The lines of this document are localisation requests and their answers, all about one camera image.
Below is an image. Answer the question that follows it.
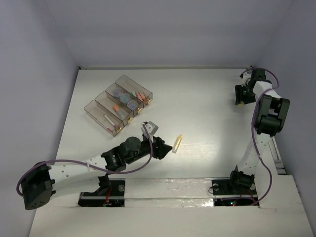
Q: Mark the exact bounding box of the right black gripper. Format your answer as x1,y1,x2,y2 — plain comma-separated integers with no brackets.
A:
235,84,256,105

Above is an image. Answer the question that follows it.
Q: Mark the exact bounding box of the yellow highlighter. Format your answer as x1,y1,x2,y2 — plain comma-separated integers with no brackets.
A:
172,135,182,154

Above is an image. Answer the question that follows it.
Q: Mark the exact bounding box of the white pink-capped pen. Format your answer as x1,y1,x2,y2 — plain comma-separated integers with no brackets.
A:
104,114,116,127

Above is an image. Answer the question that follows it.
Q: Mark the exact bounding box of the grey orange-tipped marker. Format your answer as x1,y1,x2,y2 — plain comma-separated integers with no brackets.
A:
117,110,125,119

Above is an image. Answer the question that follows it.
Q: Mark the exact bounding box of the pink highlighter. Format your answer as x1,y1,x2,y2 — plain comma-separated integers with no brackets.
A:
136,91,146,101

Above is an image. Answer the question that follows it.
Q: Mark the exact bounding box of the small orange eraser cap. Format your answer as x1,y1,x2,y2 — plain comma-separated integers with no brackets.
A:
113,104,120,112

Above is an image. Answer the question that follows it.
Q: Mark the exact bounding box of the clear tape roll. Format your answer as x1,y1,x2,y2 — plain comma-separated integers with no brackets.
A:
113,88,123,98

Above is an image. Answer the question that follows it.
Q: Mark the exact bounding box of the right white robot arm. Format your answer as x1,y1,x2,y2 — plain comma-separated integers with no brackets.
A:
227,68,290,194

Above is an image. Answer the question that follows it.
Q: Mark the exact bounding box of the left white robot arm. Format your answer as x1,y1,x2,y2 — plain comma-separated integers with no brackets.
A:
17,136,172,210

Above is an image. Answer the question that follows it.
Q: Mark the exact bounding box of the silver taped front board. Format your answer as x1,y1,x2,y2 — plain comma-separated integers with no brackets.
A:
124,178,214,208

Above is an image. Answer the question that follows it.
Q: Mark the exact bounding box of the clear brown compartment organizer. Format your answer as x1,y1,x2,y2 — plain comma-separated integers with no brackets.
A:
84,75,153,137

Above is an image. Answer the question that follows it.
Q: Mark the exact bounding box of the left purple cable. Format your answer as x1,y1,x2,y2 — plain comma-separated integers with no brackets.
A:
16,123,154,197

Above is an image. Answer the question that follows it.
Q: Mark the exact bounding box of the purple cable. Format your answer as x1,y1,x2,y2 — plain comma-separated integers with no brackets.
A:
241,68,281,207
16,123,154,197

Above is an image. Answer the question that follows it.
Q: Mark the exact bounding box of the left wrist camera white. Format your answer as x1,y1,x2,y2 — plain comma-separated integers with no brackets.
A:
141,121,158,136

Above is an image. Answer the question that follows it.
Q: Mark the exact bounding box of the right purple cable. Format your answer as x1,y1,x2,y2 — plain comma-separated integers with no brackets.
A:
241,68,281,207

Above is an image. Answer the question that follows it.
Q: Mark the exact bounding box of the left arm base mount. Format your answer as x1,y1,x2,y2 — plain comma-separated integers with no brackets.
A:
78,175,125,207

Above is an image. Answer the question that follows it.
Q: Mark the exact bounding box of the aluminium rail right edge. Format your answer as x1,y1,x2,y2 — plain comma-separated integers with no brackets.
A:
246,66,286,175

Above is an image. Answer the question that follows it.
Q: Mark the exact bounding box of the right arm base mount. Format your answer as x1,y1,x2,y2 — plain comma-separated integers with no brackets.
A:
208,167,259,206

